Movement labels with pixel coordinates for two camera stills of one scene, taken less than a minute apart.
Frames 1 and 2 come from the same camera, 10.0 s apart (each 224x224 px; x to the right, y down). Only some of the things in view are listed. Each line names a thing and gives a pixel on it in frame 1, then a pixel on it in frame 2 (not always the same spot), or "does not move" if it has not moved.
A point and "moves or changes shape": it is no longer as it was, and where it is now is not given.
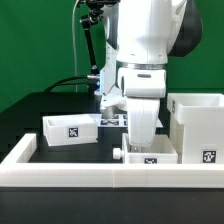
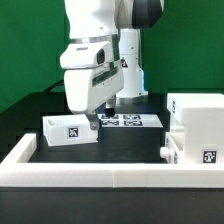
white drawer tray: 71,129 does not move
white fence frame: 17,171 does not move
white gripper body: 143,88 → 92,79
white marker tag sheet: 119,120 does not move
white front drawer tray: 162,152 moves or changes shape
